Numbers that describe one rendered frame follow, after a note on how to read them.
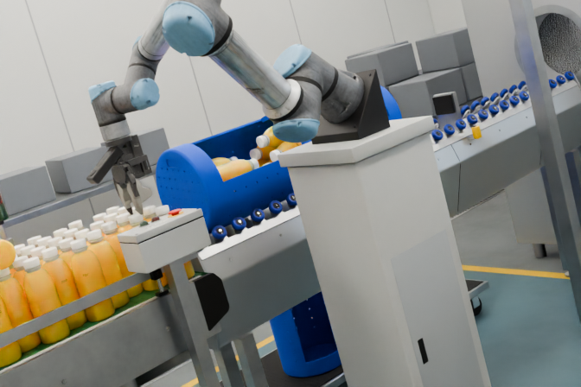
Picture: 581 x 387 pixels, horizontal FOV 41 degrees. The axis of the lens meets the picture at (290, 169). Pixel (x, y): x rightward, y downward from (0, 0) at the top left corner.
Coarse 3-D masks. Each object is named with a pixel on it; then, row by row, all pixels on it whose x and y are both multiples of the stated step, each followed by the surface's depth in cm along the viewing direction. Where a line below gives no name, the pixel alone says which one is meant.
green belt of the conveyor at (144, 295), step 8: (200, 272) 217; (168, 288) 210; (136, 296) 210; (144, 296) 208; (152, 296) 206; (128, 304) 205; (136, 304) 203; (120, 312) 200; (88, 320) 200; (80, 328) 195; (40, 344) 192; (48, 344) 190; (24, 352) 188; (32, 352) 186; (0, 368) 181
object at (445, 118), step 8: (440, 96) 314; (448, 96) 310; (440, 104) 314; (448, 104) 311; (456, 104) 312; (440, 112) 316; (448, 112) 313; (456, 112) 312; (440, 120) 319; (448, 120) 316
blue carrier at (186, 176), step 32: (384, 96) 276; (256, 128) 265; (160, 160) 239; (192, 160) 227; (160, 192) 245; (192, 192) 230; (224, 192) 228; (256, 192) 237; (288, 192) 249; (224, 224) 235
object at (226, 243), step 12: (564, 84) 351; (576, 84) 355; (552, 96) 342; (516, 108) 327; (480, 120) 313; (492, 120) 315; (444, 132) 300; (468, 132) 305; (444, 144) 295; (288, 204) 250; (276, 216) 245; (288, 216) 246; (252, 228) 238; (264, 228) 240; (216, 240) 231; (228, 240) 232; (240, 240) 234; (204, 252) 227; (216, 252) 228
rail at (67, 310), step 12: (132, 276) 201; (144, 276) 203; (108, 288) 197; (120, 288) 199; (84, 300) 193; (96, 300) 195; (48, 312) 187; (60, 312) 189; (72, 312) 191; (24, 324) 183; (36, 324) 185; (48, 324) 187; (0, 336) 180; (12, 336) 181; (24, 336) 183
